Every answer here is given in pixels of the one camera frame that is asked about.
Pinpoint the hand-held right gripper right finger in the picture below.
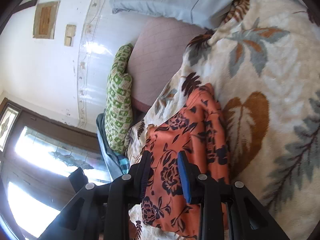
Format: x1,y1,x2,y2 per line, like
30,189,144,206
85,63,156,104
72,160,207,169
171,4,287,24
177,150,290,240

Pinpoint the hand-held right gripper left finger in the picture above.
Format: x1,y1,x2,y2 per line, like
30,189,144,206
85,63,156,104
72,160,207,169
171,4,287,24
37,150,154,240

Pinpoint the green checkered pillow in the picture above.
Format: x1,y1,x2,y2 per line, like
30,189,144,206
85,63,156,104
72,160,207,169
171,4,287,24
104,43,134,153

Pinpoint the tall leaded glass window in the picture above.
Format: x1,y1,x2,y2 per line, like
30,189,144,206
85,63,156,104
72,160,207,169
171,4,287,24
14,126,112,183

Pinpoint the brown wooden door frame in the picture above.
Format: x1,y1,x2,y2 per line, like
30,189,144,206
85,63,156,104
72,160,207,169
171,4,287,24
0,97,113,240

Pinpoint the light blue cloth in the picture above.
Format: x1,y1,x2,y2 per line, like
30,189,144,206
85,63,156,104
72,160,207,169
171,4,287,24
96,112,125,180

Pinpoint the large beige light switch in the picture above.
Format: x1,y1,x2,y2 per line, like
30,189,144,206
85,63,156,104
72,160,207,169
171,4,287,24
65,24,77,37

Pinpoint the orange floral garment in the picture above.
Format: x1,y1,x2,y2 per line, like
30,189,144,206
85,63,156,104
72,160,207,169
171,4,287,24
140,83,232,238

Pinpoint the teal striped cloth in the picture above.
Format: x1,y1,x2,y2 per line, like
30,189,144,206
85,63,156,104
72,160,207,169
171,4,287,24
116,154,130,175

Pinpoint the framed wall plaque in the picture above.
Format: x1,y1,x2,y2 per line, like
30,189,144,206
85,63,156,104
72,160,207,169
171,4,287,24
32,0,60,40

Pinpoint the cream leaf print blanket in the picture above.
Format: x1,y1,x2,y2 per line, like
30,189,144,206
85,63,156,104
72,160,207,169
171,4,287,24
125,0,320,240

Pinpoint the small stained glass pane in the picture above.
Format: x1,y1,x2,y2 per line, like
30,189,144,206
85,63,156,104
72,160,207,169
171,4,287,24
0,106,20,152

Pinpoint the pink mattress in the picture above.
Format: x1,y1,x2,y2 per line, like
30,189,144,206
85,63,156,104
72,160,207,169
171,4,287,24
126,17,208,113

